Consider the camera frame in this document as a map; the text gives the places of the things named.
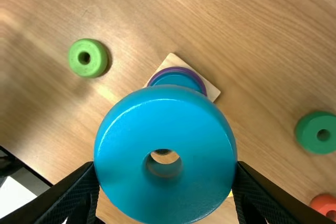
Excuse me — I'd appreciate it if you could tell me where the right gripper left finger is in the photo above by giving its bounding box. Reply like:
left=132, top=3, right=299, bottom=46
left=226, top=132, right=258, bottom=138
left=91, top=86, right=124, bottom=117
left=0, top=161, right=100, bottom=224

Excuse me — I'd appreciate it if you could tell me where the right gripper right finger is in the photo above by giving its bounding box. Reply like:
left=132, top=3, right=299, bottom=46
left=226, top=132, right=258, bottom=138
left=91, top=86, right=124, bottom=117
left=232, top=160, right=336, bottom=224

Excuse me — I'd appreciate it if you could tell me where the light blue ring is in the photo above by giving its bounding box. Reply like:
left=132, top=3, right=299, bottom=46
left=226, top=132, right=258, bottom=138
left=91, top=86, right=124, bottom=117
left=93, top=84, right=238, bottom=224

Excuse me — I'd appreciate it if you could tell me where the wooden peg base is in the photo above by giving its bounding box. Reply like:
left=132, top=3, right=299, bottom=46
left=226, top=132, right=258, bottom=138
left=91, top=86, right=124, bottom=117
left=94, top=52, right=238, bottom=224

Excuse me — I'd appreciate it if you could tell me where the orange ring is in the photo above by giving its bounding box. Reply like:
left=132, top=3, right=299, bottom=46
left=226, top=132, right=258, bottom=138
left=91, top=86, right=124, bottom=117
left=309, top=194, right=336, bottom=218

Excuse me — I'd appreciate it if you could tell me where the dark green ring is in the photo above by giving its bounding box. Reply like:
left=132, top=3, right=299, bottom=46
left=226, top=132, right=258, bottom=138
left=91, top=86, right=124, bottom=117
left=294, top=111, right=336, bottom=155

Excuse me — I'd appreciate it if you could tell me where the light green ring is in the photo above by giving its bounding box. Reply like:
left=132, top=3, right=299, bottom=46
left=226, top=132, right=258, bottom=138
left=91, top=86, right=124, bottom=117
left=67, top=38, right=109, bottom=79

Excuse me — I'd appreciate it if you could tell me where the dark blue ring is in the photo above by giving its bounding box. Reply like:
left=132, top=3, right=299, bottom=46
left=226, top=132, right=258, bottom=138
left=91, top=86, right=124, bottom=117
left=151, top=73, right=207, bottom=95

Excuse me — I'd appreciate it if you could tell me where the purple ring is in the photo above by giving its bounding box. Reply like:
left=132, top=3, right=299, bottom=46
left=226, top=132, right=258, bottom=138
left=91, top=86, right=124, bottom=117
left=146, top=66, right=208, bottom=97

